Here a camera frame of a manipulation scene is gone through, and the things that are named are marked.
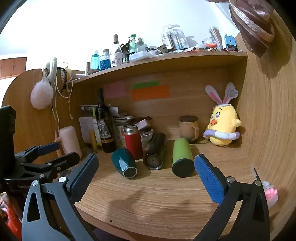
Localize pink striped curtain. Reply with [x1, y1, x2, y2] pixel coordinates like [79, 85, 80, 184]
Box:
[213, 0, 275, 58]

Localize glass jar with sticks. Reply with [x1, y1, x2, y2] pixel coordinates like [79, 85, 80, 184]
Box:
[209, 27, 223, 51]

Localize white earphone cable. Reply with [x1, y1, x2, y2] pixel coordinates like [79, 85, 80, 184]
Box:
[49, 67, 74, 140]

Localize pink toy paw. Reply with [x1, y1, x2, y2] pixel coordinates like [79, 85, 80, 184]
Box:
[251, 164, 278, 208]

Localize yellow chick bunny plush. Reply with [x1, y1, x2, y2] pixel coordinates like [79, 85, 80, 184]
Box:
[203, 82, 241, 147]

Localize white fluffy earmuffs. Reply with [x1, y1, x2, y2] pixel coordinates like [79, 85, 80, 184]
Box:
[30, 57, 58, 110]

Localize clear pen holder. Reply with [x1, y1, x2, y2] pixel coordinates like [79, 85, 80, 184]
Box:
[162, 25, 189, 50]

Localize clear liquor bottle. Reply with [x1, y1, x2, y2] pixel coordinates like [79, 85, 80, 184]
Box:
[112, 34, 122, 66]

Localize orange sticky note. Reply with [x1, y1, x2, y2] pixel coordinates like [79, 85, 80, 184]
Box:
[130, 85, 171, 101]

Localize black steel tumbler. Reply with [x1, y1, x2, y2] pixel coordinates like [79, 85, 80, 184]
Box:
[143, 133, 167, 170]

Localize blue pencil sharpener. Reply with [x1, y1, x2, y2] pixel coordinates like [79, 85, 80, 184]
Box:
[224, 34, 238, 52]

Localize pink cylindrical roll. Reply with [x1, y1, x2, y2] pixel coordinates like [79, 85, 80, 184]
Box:
[55, 126, 82, 159]

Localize beige mug with lid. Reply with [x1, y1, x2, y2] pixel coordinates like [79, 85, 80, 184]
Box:
[179, 115, 199, 144]

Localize red thermos steel cap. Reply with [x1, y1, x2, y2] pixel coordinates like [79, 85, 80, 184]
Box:
[124, 125, 144, 160]

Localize white plastic box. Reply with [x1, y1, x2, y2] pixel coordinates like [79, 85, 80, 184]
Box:
[129, 51, 154, 62]

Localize white paper note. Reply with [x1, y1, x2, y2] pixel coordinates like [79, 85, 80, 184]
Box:
[79, 116, 94, 144]

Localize small yellow tube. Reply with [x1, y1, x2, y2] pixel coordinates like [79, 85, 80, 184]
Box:
[89, 131, 98, 152]

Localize dark wine bottle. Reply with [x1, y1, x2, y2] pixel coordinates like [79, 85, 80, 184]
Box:
[95, 88, 117, 153]

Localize green tumbler black lid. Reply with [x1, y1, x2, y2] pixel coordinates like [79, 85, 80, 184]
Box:
[171, 138, 195, 178]

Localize pink sticky note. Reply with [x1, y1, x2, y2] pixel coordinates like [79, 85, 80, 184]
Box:
[103, 81, 126, 99]

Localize teal plastic bottle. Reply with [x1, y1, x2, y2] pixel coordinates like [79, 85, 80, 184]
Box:
[91, 50, 99, 70]

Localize wooden shelf board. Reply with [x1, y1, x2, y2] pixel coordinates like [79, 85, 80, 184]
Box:
[73, 51, 247, 85]

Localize dark teal hexagonal cup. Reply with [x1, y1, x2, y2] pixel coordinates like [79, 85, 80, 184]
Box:
[111, 148, 137, 179]

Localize green sticky note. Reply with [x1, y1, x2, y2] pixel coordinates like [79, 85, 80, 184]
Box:
[132, 80, 159, 90]

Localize blue patterned glass jar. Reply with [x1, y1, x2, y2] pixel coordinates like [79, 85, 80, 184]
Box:
[99, 49, 111, 70]

